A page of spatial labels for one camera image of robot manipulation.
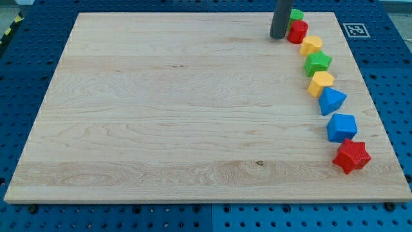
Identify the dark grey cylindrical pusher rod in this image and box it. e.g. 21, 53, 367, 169
269, 0, 294, 39

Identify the green cylinder block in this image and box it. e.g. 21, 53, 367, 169
286, 8, 304, 32

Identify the red cylinder block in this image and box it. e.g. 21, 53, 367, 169
287, 20, 309, 44

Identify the yellow heart block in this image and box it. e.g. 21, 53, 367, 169
299, 35, 323, 56

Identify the green star block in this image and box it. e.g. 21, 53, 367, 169
303, 51, 332, 77

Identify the yellow hexagon block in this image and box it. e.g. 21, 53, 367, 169
307, 71, 335, 98

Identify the white fiducial marker tag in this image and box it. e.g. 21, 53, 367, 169
343, 23, 370, 38

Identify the blue triangle block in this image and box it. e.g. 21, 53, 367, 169
318, 87, 347, 116

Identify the blue cube block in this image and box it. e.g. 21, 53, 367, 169
326, 113, 358, 143

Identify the red star block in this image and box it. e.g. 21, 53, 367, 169
332, 139, 371, 175

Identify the light wooden board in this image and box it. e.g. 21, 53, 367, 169
5, 12, 411, 204

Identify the yellow black hazard tape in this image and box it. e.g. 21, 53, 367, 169
1, 12, 24, 46

